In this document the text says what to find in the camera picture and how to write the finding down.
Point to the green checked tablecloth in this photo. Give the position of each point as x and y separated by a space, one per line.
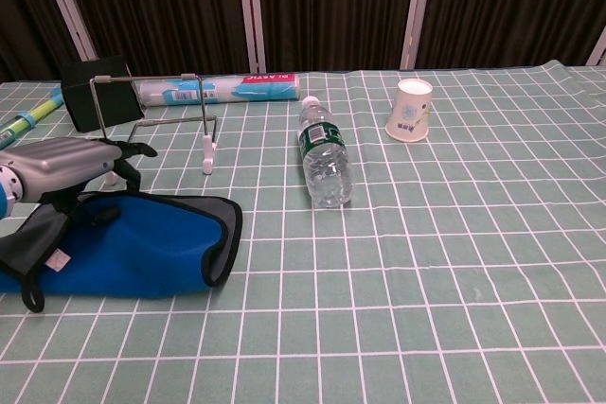
426 257

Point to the white paper cup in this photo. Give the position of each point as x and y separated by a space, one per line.
409 110

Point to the white partition frame post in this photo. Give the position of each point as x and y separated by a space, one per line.
599 49
416 6
66 2
251 6

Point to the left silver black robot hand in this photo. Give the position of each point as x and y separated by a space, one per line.
61 163

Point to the clear plastic water bottle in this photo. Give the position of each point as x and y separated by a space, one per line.
326 163

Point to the blue towel with black trim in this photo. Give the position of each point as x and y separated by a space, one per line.
142 252

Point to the black box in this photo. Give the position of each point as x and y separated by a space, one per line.
78 101

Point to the plastic wrap roll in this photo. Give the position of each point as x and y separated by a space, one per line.
255 89

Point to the green blue toy water pump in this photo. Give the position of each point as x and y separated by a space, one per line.
38 113

